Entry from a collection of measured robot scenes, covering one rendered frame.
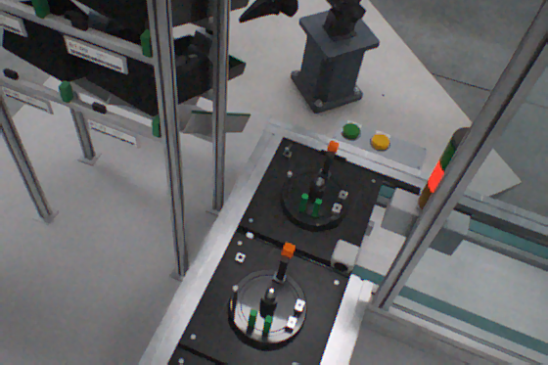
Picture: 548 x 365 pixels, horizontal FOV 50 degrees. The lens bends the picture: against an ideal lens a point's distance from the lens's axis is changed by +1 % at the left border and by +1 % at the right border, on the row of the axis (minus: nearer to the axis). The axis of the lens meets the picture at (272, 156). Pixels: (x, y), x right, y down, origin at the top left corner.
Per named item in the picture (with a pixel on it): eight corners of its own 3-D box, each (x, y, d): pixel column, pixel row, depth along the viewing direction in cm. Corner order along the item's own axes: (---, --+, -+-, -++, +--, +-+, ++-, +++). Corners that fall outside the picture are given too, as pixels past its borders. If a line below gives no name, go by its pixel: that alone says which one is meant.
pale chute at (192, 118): (194, 106, 131) (202, 87, 130) (242, 132, 128) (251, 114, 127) (124, 100, 104) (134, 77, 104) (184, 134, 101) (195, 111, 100)
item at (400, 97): (338, -27, 190) (340, -35, 188) (517, 188, 145) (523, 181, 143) (127, 23, 167) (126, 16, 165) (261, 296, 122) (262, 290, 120)
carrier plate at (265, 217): (280, 144, 131) (281, 138, 130) (382, 182, 128) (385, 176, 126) (237, 229, 118) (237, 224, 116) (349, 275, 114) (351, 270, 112)
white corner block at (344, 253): (335, 248, 117) (339, 238, 114) (356, 255, 116) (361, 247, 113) (328, 267, 114) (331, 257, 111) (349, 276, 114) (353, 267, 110)
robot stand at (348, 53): (336, 62, 161) (349, 4, 145) (363, 99, 154) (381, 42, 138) (289, 75, 157) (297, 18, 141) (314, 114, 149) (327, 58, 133)
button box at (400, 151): (336, 132, 141) (341, 115, 136) (420, 162, 138) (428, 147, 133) (327, 154, 137) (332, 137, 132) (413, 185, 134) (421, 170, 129)
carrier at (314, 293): (234, 236, 117) (236, 203, 107) (347, 282, 113) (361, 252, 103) (177, 347, 103) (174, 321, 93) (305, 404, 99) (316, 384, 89)
